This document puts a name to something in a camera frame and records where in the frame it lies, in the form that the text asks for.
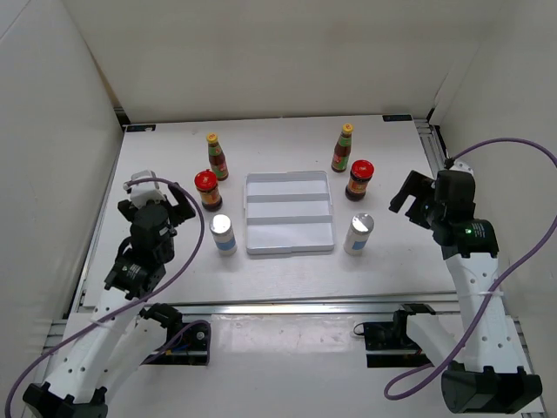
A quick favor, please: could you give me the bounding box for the aluminium rail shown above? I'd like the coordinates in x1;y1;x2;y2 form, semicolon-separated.
414;119;446;178
174;293;460;316

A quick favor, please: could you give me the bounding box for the wrist white camera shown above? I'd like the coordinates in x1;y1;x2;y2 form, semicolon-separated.
444;158;473;175
123;181;166;209

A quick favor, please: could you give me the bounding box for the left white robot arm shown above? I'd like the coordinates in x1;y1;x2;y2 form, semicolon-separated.
23;175;203;417

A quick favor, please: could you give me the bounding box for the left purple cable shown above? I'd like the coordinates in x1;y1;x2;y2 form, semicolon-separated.
3;177;205;418

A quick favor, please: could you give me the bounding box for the tall sauce bottle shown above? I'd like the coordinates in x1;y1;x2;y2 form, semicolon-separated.
206;132;229;181
331;123;353;172

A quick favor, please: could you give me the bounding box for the aluminium front rail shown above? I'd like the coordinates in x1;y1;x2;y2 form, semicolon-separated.
174;293;460;316

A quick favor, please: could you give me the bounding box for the aluminium right rail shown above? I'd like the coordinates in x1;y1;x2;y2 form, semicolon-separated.
414;119;446;178

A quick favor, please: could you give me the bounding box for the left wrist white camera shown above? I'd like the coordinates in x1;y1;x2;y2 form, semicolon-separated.
123;181;166;209

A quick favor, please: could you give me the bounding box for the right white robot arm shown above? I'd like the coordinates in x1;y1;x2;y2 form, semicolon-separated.
389;170;542;415

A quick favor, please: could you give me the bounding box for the silver-lid white shaker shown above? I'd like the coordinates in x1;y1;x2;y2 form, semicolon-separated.
343;213;375;256
209;213;237;256

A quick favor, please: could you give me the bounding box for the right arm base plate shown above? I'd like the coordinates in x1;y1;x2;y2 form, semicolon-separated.
352;303;437;368

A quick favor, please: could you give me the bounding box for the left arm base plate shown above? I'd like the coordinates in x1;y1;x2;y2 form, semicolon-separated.
143;320;211;366

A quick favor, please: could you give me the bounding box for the white divided plastic tray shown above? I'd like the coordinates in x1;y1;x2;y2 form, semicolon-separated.
244;171;335;256

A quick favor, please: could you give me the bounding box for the red-lid sauce jar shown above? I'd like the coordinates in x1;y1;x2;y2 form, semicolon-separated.
194;169;223;212
345;159;375;201

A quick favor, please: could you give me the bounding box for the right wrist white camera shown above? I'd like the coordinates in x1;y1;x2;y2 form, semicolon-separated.
444;158;473;175

